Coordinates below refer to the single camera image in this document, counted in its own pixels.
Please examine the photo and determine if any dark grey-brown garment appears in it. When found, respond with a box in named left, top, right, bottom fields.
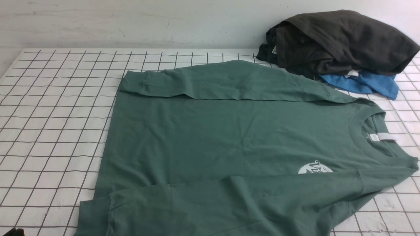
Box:
left=257, top=10, right=419, bottom=79

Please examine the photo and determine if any blue garment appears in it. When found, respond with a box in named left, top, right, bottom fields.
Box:
left=320, top=70, right=399, bottom=100

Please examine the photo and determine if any green long-sleeve top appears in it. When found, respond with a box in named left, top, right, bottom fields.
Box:
left=75, top=60, right=419, bottom=236

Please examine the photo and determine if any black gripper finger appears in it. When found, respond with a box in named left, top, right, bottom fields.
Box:
left=3, top=227, right=25, bottom=236

